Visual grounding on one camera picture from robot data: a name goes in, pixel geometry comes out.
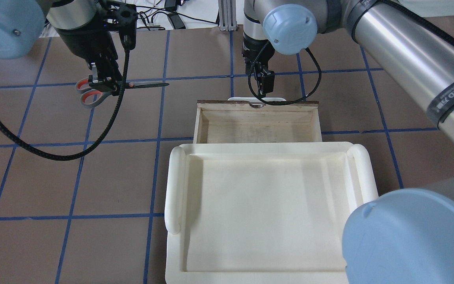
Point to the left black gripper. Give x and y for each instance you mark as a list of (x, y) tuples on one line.
[(86, 46)]

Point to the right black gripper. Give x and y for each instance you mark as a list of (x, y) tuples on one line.
[(253, 50)]

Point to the white drawer handle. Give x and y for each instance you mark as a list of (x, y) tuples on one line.
[(256, 100)]

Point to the brown wooden drawer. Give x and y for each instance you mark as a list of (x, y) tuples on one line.
[(242, 121)]

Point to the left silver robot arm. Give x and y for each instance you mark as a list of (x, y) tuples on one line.
[(81, 25)]

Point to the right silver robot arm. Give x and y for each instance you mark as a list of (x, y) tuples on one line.
[(384, 77)]

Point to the black power adapter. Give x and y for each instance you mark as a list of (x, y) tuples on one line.
[(176, 21)]

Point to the white plastic tray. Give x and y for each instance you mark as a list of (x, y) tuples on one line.
[(262, 213)]

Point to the aluminium frame post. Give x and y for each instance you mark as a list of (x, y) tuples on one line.
[(227, 15)]

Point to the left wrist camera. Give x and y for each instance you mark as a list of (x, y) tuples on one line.
[(121, 17)]

